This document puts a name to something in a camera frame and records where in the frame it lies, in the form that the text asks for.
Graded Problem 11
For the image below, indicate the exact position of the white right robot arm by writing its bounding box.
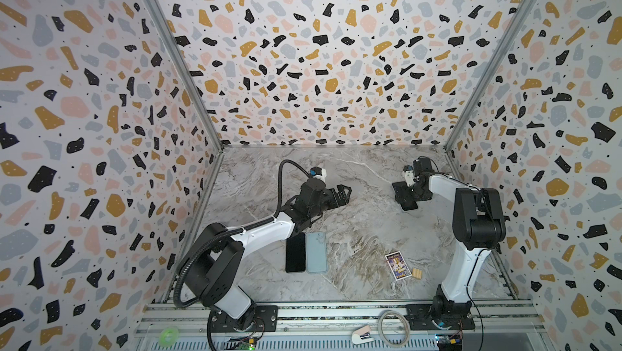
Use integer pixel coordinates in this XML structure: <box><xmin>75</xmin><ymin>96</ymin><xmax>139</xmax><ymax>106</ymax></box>
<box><xmin>392</xmin><ymin>157</ymin><xmax>506</xmax><ymax>330</ymax></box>

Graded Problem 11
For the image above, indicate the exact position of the aluminium corner post right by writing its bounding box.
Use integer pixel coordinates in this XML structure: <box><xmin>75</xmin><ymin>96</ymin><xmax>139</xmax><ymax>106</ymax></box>
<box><xmin>443</xmin><ymin>0</ymin><xmax>537</xmax><ymax>154</ymax></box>

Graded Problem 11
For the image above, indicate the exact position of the purple playing card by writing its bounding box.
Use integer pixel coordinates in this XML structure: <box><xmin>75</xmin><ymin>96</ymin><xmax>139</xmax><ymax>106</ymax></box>
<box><xmin>385</xmin><ymin>252</ymin><xmax>412</xmax><ymax>281</ymax></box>

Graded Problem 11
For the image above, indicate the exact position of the aluminium corner post left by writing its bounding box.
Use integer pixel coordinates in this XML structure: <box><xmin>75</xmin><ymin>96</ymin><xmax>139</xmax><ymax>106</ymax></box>
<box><xmin>144</xmin><ymin>0</ymin><xmax>224</xmax><ymax>155</ymax></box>

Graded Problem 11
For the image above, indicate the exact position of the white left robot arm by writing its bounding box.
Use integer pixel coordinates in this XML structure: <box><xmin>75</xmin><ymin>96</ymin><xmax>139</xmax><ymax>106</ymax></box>
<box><xmin>173</xmin><ymin>177</ymin><xmax>352</xmax><ymax>322</ymax></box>

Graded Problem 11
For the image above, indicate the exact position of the aluminium corner post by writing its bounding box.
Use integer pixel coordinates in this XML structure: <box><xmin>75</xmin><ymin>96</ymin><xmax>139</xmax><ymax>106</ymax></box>
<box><xmin>144</xmin><ymin>0</ymin><xmax>224</xmax><ymax>155</ymax></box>
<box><xmin>443</xmin><ymin>0</ymin><xmax>537</xmax><ymax>154</ymax></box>

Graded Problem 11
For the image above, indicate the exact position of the coiled grey cable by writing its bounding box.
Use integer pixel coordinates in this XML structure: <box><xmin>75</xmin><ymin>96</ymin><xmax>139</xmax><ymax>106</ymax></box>
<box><xmin>377</xmin><ymin>309</ymin><xmax>412</xmax><ymax>349</ymax></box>

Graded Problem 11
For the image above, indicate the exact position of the small wooden block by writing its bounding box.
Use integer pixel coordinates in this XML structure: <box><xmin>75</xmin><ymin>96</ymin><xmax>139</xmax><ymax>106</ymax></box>
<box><xmin>411</xmin><ymin>268</ymin><xmax>423</xmax><ymax>280</ymax></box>

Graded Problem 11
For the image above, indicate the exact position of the white pink stapler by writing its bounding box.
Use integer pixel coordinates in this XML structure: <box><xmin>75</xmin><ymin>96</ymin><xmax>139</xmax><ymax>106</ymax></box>
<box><xmin>351</xmin><ymin>325</ymin><xmax>374</xmax><ymax>345</ymax></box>

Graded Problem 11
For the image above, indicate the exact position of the pale green phone case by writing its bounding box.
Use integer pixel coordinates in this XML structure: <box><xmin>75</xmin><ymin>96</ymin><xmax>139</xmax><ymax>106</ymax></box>
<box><xmin>305</xmin><ymin>232</ymin><xmax>328</xmax><ymax>274</ymax></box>

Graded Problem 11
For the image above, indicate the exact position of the phone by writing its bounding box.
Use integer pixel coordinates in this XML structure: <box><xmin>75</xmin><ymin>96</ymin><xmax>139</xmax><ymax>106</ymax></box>
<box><xmin>285</xmin><ymin>233</ymin><xmax>306</xmax><ymax>273</ymax></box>

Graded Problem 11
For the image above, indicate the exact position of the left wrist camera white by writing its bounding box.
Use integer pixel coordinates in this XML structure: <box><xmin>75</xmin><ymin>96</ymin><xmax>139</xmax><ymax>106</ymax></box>
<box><xmin>309</xmin><ymin>166</ymin><xmax>327</xmax><ymax>182</ymax></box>

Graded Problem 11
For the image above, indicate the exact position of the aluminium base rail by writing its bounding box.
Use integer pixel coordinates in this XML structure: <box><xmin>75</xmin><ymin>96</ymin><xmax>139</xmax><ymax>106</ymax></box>
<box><xmin>136</xmin><ymin>299</ymin><xmax>554</xmax><ymax>350</ymax></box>

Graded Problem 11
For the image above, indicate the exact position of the green tape roll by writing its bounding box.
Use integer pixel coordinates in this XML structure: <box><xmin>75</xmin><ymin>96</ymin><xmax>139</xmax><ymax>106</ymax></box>
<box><xmin>158</xmin><ymin>326</ymin><xmax>179</xmax><ymax>348</ymax></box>

